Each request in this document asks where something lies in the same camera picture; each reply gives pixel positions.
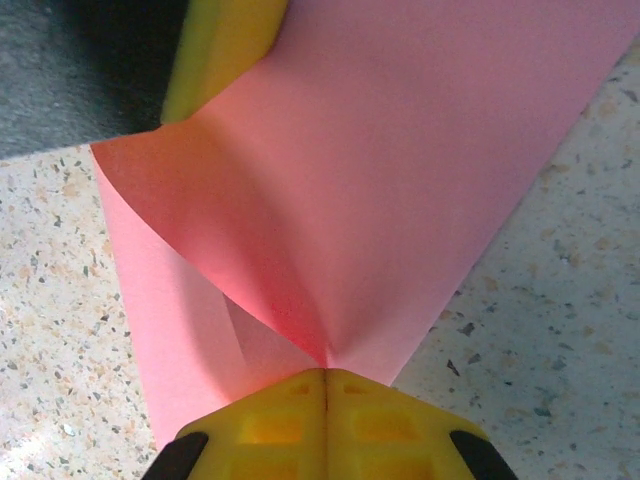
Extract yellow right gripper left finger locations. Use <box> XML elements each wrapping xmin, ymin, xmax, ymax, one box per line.
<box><xmin>148</xmin><ymin>368</ymin><xmax>328</xmax><ymax>480</ymax></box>

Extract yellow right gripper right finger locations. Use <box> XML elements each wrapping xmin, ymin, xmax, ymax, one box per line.
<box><xmin>326</xmin><ymin>368</ymin><xmax>507</xmax><ymax>480</ymax></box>

